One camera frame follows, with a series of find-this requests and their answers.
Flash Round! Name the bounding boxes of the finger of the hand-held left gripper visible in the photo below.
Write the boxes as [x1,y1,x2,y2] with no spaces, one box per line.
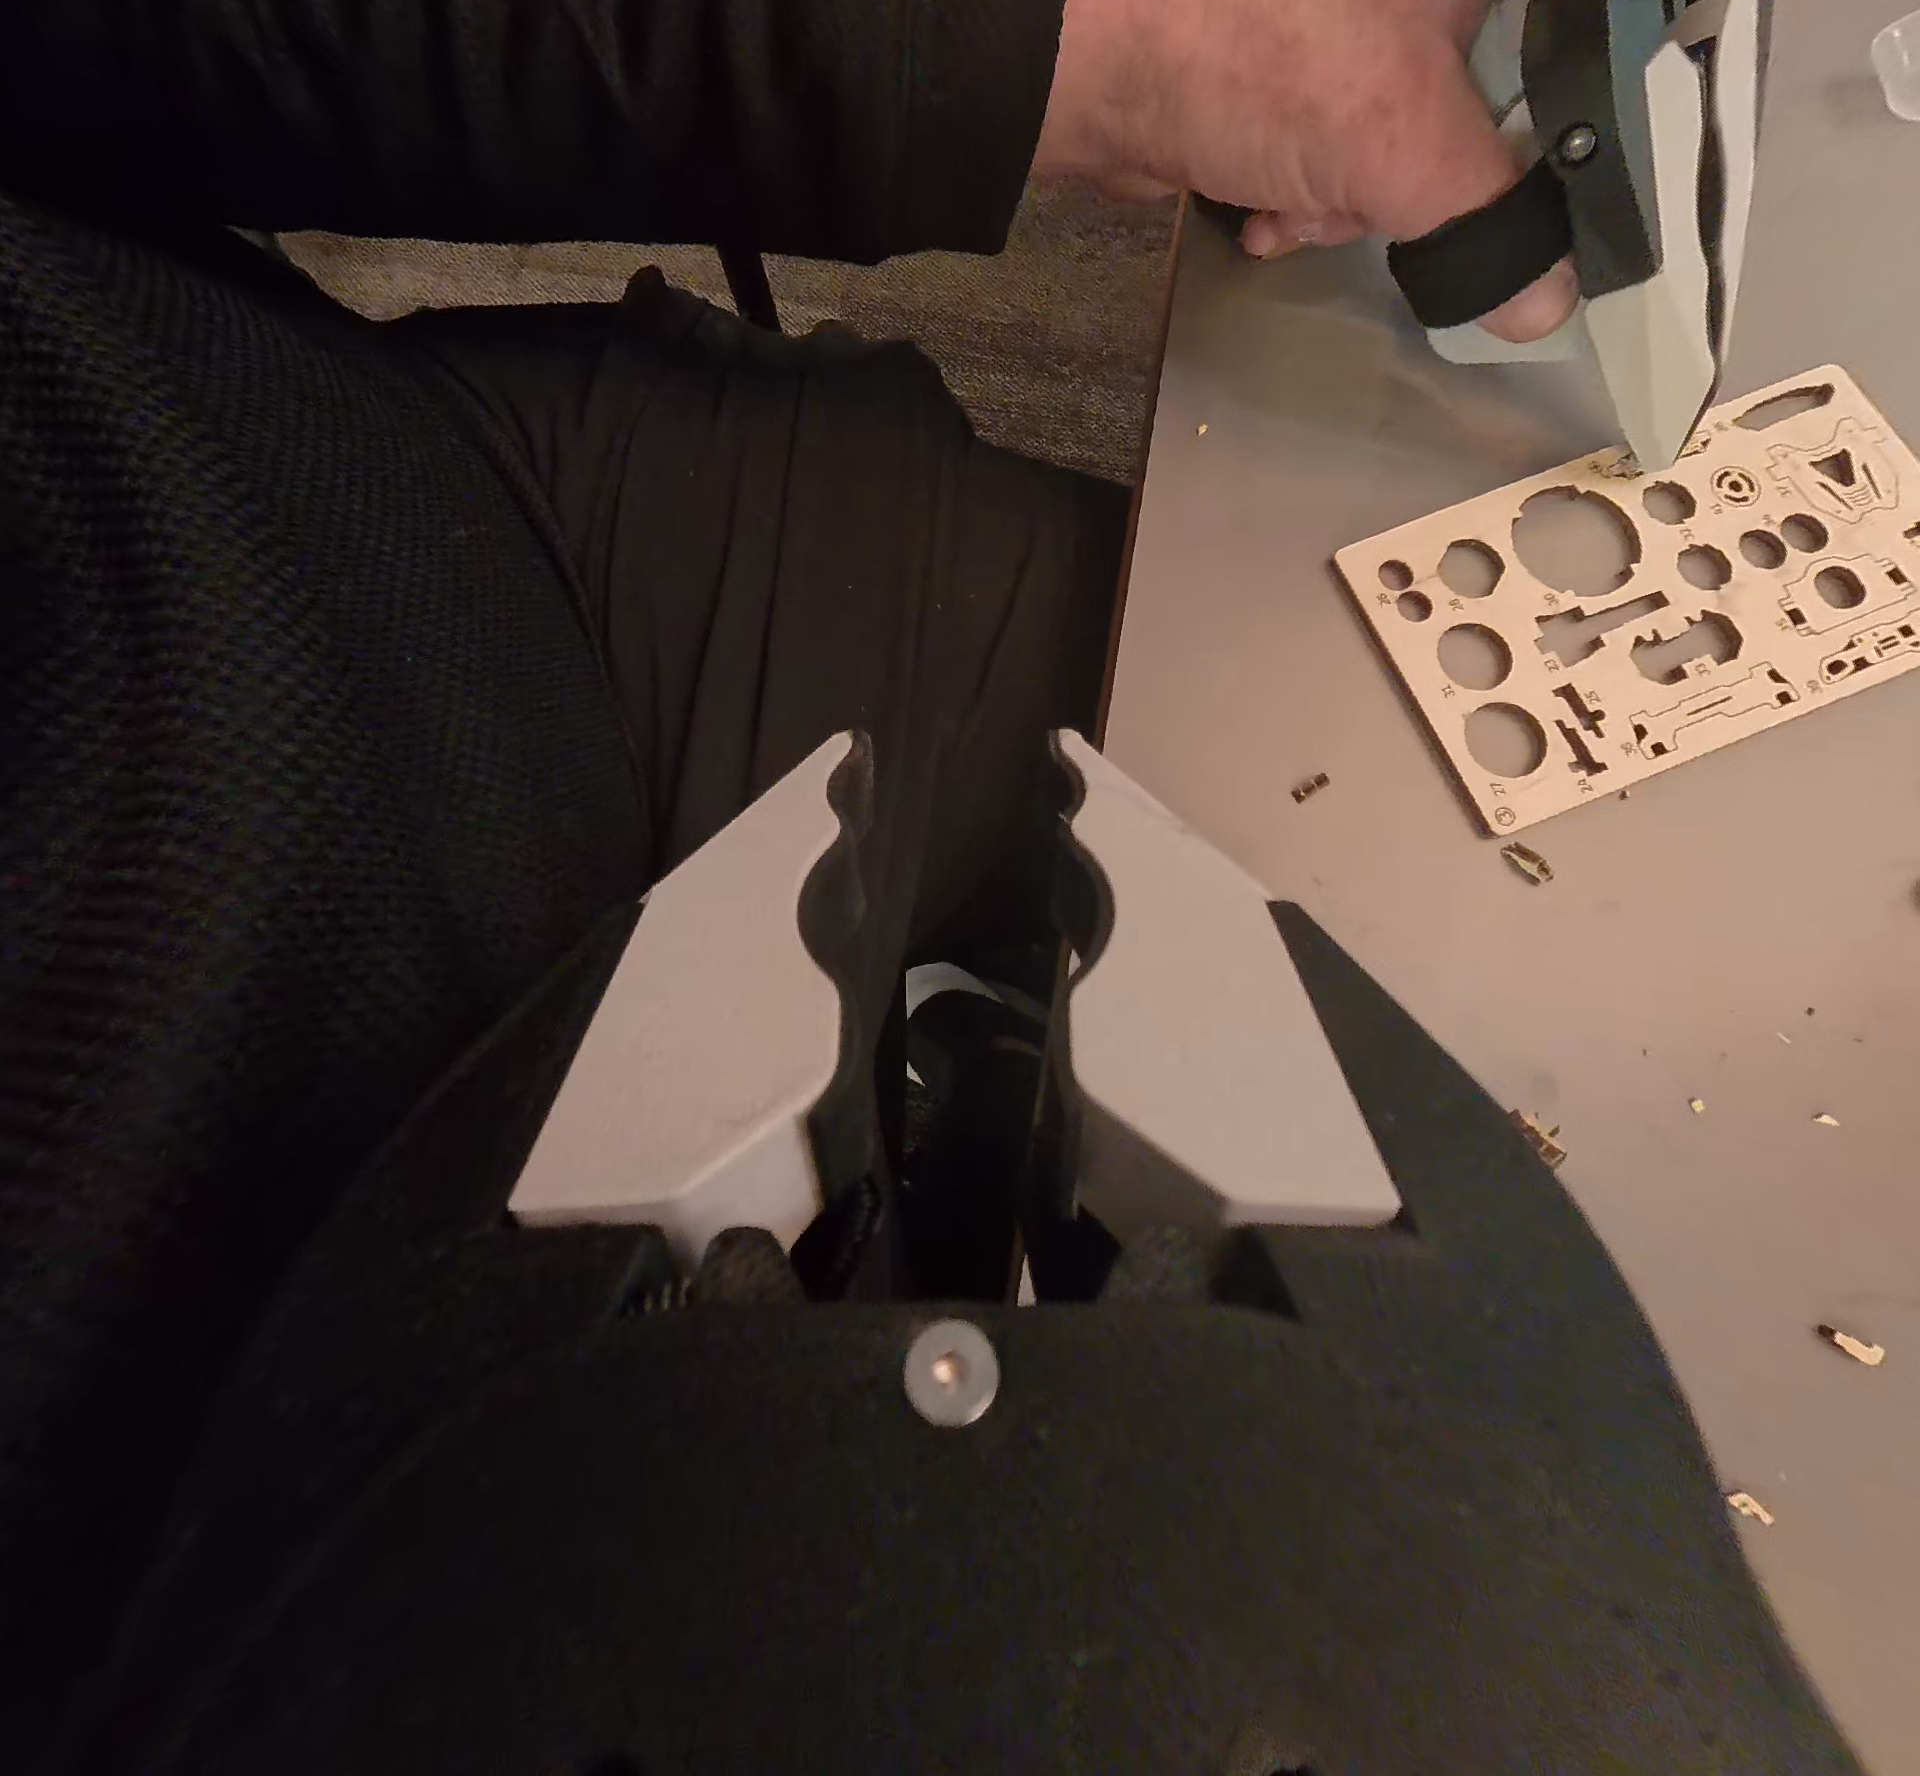
[1685,0,1781,416]
[1585,48,1721,476]

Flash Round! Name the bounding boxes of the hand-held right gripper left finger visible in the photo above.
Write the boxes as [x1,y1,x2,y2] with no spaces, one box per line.
[506,730,884,1236]

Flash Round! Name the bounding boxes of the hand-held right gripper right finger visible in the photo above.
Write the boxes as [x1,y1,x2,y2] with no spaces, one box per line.
[1037,730,1427,1238]

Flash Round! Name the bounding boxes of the wooden parts sheet round holes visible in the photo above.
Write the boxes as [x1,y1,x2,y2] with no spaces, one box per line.
[1332,362,1920,841]

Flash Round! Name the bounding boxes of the person's left forearm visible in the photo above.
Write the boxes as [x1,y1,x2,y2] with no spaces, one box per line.
[0,0,1081,261]

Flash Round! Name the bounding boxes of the person's left hand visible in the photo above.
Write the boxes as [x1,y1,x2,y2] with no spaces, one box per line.
[1031,0,1584,349]

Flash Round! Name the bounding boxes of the person's black clothing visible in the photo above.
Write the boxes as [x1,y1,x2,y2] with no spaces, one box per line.
[0,193,1137,1776]

